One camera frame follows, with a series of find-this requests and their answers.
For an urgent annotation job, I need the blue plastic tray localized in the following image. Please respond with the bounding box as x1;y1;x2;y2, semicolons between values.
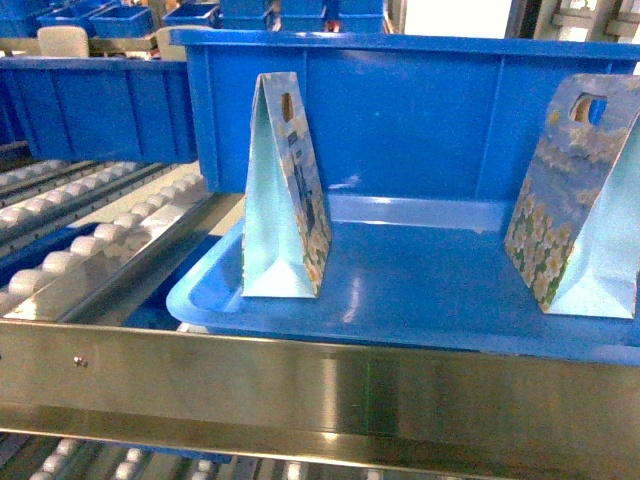
167;195;639;366

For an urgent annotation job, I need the steel rack front rail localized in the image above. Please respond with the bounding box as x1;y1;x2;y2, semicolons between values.
1;322;639;479

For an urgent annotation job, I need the flower gift bag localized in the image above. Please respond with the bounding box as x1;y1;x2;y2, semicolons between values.
242;72;332;298
504;74;639;319

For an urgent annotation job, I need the large blue crate behind tray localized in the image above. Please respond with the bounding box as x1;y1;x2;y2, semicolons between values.
171;29;639;200

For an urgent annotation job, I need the blue crate at left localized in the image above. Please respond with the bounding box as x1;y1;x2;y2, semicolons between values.
1;57;197;163

